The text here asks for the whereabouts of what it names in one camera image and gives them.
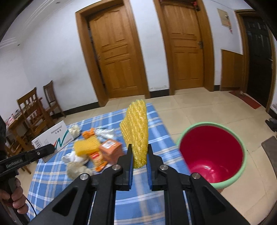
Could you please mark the wooden door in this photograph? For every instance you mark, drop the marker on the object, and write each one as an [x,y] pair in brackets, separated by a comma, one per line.
[188,44]
[111,49]

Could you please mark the yellow foam net sleeve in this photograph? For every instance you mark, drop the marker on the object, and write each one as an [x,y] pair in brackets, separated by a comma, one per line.
[134,128]

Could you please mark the white cloth towel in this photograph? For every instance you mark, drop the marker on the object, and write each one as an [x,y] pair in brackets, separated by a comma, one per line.
[72,157]

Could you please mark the wooden chair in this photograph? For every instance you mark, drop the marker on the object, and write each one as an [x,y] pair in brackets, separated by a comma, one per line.
[35,116]
[51,99]

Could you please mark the orange small carton box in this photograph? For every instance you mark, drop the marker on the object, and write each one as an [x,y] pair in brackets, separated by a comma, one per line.
[111,151]

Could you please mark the right wooden door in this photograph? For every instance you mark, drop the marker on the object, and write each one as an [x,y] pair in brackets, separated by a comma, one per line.
[188,44]

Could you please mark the cream paper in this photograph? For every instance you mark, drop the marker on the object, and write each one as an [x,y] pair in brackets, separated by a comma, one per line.
[75,131]

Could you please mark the person's left hand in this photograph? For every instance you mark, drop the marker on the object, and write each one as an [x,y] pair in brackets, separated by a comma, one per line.
[17,200]

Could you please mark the blue plaid blanket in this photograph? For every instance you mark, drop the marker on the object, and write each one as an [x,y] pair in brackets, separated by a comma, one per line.
[140,205]

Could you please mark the red door mat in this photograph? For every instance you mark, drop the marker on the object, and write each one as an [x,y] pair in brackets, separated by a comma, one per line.
[248,100]

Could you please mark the white cardboard box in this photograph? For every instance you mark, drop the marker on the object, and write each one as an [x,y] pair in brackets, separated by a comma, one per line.
[58,135]

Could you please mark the red green-rimmed trash bin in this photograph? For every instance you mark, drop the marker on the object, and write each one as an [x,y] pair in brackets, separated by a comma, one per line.
[215,152]

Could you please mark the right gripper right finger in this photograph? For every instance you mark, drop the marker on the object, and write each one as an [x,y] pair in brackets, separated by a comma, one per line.
[155,179]

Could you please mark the left wooden door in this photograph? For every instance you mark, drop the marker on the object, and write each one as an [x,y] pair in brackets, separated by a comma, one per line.
[111,49]

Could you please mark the wooden dining table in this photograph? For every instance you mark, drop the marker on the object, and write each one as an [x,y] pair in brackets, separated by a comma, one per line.
[20,130]

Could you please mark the orange cracker snack packet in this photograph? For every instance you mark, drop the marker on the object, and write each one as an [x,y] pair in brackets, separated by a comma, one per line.
[98,161]

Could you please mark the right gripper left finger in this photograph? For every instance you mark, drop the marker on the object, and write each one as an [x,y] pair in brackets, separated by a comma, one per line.
[123,182]

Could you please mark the wall electrical panel box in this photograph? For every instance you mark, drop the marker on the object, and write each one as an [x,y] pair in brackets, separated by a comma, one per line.
[224,17]

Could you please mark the low wooden cabinet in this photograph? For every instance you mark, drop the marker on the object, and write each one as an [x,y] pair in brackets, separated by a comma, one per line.
[232,71]

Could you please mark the dark entrance door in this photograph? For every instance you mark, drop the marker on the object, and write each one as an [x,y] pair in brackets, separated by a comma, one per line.
[259,62]

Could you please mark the crumpled beige paper ball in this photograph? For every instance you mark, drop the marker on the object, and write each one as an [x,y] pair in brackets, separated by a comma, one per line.
[75,169]

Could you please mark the far wooden chair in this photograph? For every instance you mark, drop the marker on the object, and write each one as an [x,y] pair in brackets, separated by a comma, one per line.
[51,99]

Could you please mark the near wooden chair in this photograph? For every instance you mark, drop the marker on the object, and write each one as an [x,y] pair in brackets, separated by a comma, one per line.
[35,116]

